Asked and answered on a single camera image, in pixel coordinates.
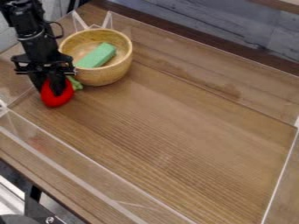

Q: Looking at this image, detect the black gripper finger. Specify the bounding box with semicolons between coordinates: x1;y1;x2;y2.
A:
29;73;47;91
48;71;65;96

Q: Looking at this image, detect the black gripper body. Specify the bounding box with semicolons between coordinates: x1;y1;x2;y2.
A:
11;33;75;75

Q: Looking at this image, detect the red plush strawberry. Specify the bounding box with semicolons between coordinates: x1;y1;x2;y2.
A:
41;76;83;108

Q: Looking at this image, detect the wooden bowl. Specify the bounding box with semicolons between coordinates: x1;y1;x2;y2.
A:
60;28;133;87

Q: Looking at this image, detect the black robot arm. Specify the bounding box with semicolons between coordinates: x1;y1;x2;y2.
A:
0;0;75;96

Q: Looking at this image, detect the green rectangular block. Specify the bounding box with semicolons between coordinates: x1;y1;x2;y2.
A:
75;42;116;68

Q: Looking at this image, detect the clear acrylic stand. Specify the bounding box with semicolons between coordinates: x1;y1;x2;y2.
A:
71;11;113;32

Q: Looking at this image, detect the black equipment under table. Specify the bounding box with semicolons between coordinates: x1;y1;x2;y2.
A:
0;185;67;224

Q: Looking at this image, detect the black cable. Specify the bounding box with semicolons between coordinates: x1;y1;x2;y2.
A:
44;20;65;40

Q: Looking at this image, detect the clear acrylic tray wall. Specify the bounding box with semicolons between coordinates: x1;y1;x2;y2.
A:
0;104;196;224

